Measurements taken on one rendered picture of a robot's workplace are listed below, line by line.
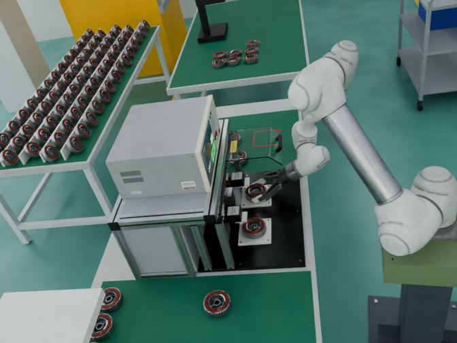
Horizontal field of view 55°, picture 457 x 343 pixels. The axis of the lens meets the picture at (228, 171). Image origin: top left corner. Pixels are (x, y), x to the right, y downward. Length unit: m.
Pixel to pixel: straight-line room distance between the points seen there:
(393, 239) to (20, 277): 2.72
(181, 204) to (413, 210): 0.86
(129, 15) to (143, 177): 3.77
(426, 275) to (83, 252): 2.43
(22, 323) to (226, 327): 0.74
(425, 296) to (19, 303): 1.62
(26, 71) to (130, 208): 3.92
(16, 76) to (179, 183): 4.11
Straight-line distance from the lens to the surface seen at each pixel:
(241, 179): 2.14
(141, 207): 1.85
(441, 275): 1.88
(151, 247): 1.92
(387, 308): 2.72
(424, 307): 2.27
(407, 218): 1.65
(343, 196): 3.34
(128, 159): 1.78
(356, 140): 1.59
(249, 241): 2.03
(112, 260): 2.23
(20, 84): 5.74
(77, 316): 1.47
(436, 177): 1.78
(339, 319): 2.69
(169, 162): 1.74
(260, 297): 1.88
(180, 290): 1.98
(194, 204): 1.77
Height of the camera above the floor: 2.27
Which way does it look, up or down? 38 degrees down
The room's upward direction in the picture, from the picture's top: 13 degrees counter-clockwise
